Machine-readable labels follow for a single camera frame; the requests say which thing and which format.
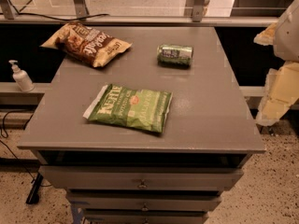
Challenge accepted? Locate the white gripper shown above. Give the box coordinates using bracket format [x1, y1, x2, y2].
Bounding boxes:
[253, 0, 299, 126]

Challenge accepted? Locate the green soda can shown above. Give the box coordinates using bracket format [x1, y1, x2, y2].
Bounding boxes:
[157, 44, 193, 66]

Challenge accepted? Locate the green Kettle chips bag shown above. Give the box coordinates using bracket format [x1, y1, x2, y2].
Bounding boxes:
[83, 84, 172, 133]

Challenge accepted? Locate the top drawer metal knob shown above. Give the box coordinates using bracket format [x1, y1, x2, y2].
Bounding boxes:
[137, 180, 148, 189]

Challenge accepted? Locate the drawer metal knob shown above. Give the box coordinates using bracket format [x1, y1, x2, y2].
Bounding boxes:
[137, 180, 148, 189]
[141, 203, 149, 212]

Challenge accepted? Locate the brown sea salt chips bag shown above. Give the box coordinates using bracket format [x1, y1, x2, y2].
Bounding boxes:
[42, 22, 132, 67]

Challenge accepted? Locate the grey drawer cabinet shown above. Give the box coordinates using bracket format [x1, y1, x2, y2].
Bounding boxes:
[20, 27, 264, 224]

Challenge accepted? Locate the white pump lotion bottle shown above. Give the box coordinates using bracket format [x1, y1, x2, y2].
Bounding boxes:
[8, 60, 35, 92]

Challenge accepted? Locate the black stand foot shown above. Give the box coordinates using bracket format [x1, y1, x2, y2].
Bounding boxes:
[25, 174, 43, 204]

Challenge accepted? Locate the black floor cable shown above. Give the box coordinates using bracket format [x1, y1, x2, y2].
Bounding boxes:
[0, 109, 52, 188]

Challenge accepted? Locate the black cable on ledge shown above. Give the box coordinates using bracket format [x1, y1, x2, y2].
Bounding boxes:
[0, 0, 110, 21]

